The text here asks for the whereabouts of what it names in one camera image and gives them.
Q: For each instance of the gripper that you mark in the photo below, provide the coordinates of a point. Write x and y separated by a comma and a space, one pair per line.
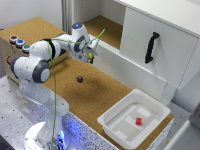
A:
82, 55

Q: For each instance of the yellow block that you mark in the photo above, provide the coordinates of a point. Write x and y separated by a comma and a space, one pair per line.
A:
90, 56

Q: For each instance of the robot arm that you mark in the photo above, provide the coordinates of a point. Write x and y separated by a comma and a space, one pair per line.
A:
30, 68

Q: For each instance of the white cabinet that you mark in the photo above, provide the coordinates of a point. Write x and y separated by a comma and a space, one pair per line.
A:
160, 11

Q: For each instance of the purple block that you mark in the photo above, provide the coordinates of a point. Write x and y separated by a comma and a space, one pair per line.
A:
79, 79

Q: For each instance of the wooden drawer box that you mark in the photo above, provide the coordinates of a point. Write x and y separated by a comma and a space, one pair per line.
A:
31, 30

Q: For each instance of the green button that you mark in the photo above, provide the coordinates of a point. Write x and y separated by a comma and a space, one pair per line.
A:
26, 48

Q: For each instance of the blue button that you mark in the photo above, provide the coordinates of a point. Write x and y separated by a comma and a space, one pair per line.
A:
20, 42

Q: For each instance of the red button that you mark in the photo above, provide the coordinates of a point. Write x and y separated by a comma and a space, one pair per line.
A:
13, 38

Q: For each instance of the white plastic box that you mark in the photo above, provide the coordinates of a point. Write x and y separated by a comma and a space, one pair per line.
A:
116, 126

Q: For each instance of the pink block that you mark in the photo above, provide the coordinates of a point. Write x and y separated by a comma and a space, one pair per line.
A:
138, 121

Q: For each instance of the white sliding door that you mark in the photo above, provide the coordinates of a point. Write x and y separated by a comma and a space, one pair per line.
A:
176, 53

